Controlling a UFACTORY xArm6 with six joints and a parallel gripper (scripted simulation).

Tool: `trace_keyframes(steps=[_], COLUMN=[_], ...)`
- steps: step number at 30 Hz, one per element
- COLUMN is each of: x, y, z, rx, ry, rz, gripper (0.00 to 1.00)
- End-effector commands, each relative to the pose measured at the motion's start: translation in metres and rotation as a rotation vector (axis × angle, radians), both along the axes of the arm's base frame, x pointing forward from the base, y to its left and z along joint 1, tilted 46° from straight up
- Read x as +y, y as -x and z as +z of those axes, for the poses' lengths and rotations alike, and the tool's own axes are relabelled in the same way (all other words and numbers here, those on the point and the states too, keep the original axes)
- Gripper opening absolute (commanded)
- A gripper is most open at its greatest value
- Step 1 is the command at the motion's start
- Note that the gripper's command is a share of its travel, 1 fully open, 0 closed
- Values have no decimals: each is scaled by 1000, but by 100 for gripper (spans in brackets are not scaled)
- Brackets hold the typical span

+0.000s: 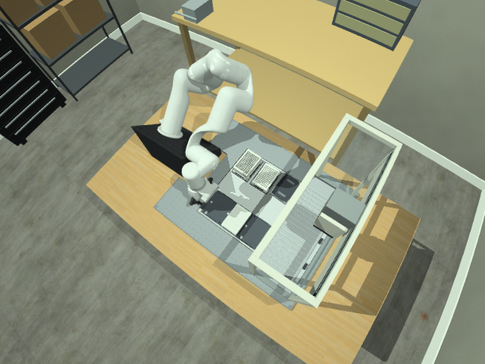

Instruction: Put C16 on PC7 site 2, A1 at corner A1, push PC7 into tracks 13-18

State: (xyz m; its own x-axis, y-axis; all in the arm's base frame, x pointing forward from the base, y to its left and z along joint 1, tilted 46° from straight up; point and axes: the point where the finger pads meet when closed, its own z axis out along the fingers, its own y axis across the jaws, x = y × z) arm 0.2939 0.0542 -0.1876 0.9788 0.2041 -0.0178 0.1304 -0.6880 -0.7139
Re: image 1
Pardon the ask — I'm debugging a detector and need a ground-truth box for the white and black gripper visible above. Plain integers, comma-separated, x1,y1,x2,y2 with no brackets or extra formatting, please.
188,177,213,205

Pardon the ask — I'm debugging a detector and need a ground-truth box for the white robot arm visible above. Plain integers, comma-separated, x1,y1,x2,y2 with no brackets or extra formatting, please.
158,49,254,203

